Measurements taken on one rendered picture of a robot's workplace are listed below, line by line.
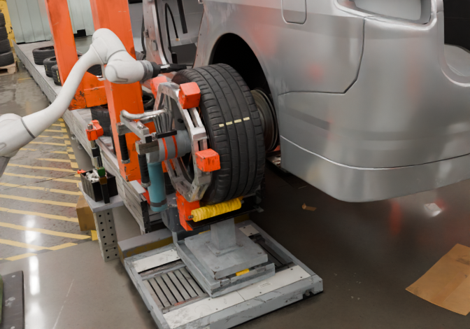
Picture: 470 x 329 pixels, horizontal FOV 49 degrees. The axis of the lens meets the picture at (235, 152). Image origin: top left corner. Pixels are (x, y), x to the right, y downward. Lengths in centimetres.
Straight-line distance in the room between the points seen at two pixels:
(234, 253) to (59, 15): 275
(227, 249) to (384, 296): 82
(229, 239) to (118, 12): 129
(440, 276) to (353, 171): 119
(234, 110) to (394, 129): 74
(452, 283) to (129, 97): 193
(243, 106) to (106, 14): 91
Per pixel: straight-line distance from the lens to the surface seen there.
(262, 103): 258
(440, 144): 193
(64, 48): 470
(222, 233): 269
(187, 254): 291
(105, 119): 467
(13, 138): 229
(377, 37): 174
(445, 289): 287
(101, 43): 235
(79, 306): 296
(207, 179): 228
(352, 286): 284
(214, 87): 228
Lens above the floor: 163
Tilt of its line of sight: 20 degrees down
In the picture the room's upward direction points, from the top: 5 degrees counter-clockwise
